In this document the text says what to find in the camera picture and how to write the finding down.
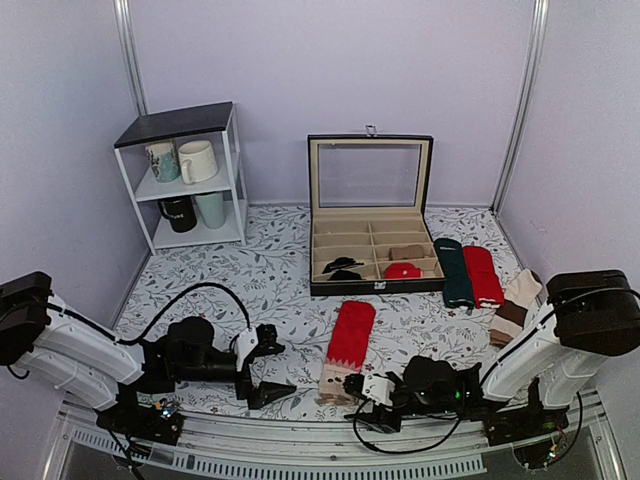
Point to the left metal corner post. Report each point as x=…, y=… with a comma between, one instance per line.
x=124, y=26

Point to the metal corner post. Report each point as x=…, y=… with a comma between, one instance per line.
x=124, y=26
x=532, y=62

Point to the red and beige sock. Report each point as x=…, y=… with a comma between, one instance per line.
x=346, y=351

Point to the rolled black sock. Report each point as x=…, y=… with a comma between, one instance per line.
x=343, y=269

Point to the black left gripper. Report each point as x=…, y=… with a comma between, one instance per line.
x=259, y=397

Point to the rolled brown sock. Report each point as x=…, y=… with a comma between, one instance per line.
x=410, y=252

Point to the cream and brown sock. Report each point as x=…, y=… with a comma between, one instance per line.
x=508, y=320

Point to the light green tumbler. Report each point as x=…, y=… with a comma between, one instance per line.
x=211, y=207

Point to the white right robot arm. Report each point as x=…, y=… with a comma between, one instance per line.
x=525, y=390

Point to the white shelf with black top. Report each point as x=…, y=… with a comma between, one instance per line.
x=216, y=123

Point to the dark green sock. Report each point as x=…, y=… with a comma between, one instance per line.
x=457, y=290

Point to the teal patterned mug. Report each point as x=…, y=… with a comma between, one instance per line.
x=163, y=161

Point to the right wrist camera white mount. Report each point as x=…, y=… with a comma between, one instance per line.
x=378, y=389

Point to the black mug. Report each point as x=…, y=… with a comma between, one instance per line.
x=180, y=213

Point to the rolled red sock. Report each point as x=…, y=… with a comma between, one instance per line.
x=402, y=271

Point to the aluminium front frame rail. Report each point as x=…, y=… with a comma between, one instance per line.
x=223, y=447

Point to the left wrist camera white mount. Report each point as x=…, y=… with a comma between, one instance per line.
x=245, y=343

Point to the black compartment storage box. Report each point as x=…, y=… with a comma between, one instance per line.
x=368, y=193

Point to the white mug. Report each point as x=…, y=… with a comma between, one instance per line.
x=197, y=161

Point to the right metal corner post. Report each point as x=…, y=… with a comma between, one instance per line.
x=532, y=62

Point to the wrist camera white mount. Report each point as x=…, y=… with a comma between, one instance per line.
x=245, y=343
x=378, y=389

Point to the red sock with white band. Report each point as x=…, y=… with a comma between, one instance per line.
x=486, y=287

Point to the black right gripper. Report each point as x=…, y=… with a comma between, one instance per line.
x=380, y=421

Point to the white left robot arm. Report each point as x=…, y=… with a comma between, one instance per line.
x=39, y=332

